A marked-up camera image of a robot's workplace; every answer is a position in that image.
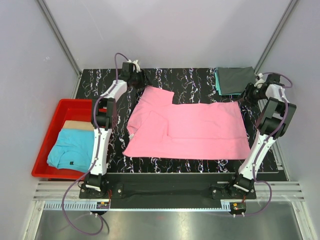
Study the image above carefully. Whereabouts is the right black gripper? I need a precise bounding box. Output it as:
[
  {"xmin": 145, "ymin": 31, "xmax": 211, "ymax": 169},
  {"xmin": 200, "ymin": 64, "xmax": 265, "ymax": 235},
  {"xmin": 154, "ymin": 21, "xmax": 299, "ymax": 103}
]
[{"xmin": 235, "ymin": 82, "xmax": 267, "ymax": 108}]

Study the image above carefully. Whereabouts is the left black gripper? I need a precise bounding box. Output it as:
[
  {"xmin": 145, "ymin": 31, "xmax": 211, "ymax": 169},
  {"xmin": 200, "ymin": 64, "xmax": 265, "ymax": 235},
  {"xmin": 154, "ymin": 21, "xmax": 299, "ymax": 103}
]
[{"xmin": 129, "ymin": 69, "xmax": 152, "ymax": 90}]

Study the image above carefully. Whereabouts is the pink t shirt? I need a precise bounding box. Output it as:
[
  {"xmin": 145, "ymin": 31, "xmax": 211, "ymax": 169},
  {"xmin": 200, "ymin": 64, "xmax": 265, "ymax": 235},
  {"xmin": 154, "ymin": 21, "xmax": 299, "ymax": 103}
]
[{"xmin": 123, "ymin": 86, "xmax": 250, "ymax": 160}]

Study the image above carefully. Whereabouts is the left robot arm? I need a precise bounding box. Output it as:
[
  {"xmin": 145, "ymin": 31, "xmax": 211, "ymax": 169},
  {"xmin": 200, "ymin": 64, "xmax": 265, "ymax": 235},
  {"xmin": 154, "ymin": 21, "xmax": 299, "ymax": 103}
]
[{"xmin": 84, "ymin": 60, "xmax": 151, "ymax": 198}]

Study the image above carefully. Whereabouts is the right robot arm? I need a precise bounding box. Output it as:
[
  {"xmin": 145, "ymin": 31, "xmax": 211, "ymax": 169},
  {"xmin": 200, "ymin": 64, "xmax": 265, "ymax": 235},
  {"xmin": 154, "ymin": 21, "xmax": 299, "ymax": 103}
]
[{"xmin": 227, "ymin": 72, "xmax": 297, "ymax": 199}]

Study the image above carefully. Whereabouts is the folded dark grey t shirt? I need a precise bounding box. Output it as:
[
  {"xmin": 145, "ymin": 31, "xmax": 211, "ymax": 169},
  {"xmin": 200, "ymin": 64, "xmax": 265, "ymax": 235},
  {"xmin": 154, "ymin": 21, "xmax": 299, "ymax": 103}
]
[{"xmin": 217, "ymin": 66, "xmax": 256, "ymax": 93}]

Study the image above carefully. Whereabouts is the folded teal t shirt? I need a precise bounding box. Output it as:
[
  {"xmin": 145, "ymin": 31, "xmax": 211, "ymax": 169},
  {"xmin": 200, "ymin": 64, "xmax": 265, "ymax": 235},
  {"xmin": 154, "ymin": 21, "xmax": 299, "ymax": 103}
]
[{"xmin": 214, "ymin": 69, "xmax": 241, "ymax": 96}]

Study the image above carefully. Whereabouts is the red plastic bin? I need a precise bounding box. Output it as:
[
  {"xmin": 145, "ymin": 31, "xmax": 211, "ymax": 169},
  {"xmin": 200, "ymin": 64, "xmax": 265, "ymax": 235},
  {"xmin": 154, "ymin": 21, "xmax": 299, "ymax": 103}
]
[{"xmin": 31, "ymin": 98, "xmax": 101, "ymax": 180}]

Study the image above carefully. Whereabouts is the beige t shirt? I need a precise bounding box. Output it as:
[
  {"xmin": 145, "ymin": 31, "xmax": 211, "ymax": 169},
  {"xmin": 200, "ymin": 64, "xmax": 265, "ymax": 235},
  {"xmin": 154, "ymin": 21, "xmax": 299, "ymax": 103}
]
[{"xmin": 62, "ymin": 120, "xmax": 95, "ymax": 131}]

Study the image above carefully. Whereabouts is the light blue t shirt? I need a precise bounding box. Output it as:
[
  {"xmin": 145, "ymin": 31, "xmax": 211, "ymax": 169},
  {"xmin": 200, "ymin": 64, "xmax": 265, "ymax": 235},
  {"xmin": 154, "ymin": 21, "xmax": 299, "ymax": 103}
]
[{"xmin": 46, "ymin": 128, "xmax": 95, "ymax": 173}]

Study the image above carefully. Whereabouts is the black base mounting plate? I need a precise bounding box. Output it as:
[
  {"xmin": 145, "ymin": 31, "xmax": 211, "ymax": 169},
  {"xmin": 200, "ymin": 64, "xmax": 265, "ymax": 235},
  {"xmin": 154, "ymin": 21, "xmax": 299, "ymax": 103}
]
[{"xmin": 79, "ymin": 173, "xmax": 256, "ymax": 210}]

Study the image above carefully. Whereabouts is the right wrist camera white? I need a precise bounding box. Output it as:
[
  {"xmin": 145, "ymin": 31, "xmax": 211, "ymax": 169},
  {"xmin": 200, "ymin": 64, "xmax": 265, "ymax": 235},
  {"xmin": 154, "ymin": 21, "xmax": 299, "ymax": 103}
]
[{"xmin": 254, "ymin": 73, "xmax": 265, "ymax": 87}]

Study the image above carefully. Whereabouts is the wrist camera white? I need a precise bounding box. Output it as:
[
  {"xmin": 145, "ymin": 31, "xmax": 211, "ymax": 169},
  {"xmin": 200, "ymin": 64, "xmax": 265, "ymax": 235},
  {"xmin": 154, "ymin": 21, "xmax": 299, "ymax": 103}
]
[
  {"xmin": 254, "ymin": 73, "xmax": 265, "ymax": 87},
  {"xmin": 127, "ymin": 59, "xmax": 141, "ymax": 73}
]

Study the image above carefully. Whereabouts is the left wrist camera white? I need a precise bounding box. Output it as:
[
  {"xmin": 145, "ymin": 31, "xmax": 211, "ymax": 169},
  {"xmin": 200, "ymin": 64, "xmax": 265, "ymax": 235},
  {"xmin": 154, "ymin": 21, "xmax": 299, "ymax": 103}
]
[{"xmin": 127, "ymin": 59, "xmax": 141, "ymax": 73}]

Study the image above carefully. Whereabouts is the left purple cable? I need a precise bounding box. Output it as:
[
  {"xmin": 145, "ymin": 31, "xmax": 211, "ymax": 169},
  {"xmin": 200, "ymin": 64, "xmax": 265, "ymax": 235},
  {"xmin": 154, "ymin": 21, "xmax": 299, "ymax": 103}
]
[{"xmin": 61, "ymin": 52, "xmax": 133, "ymax": 236}]

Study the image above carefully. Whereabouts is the right aluminium frame post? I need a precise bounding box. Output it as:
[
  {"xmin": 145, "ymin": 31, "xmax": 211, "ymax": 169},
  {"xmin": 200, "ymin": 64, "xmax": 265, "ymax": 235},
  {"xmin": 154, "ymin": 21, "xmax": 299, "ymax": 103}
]
[{"xmin": 254, "ymin": 0, "xmax": 300, "ymax": 74}]

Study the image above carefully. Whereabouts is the aluminium frame post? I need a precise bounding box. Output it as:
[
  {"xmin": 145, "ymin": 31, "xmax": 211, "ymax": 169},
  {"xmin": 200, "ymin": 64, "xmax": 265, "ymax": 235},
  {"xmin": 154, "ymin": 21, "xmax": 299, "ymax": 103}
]
[
  {"xmin": 254, "ymin": 0, "xmax": 300, "ymax": 74},
  {"xmin": 35, "ymin": 0, "xmax": 82, "ymax": 78}
]

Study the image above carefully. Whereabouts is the left aluminium frame post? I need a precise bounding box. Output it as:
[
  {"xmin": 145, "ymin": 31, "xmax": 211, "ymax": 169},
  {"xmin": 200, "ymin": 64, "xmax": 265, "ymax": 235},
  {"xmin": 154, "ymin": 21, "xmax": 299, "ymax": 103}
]
[{"xmin": 35, "ymin": 0, "xmax": 82, "ymax": 78}]

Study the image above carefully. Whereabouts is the slotted cable duct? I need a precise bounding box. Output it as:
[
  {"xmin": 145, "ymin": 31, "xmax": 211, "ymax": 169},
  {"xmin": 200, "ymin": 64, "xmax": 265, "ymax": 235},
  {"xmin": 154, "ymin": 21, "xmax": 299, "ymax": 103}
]
[{"xmin": 44, "ymin": 201, "xmax": 247, "ymax": 213}]

